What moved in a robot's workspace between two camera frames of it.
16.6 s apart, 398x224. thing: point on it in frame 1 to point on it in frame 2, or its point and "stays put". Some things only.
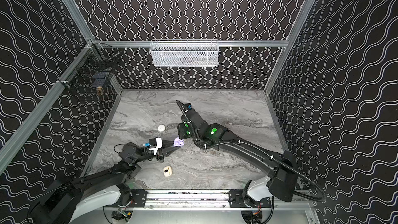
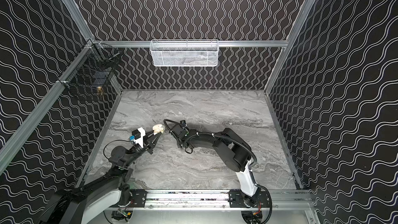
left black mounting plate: [139, 197] stays put
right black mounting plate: [236, 200] stays put
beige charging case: [167, 171] to [157, 128]
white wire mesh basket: [184, 53] stays put
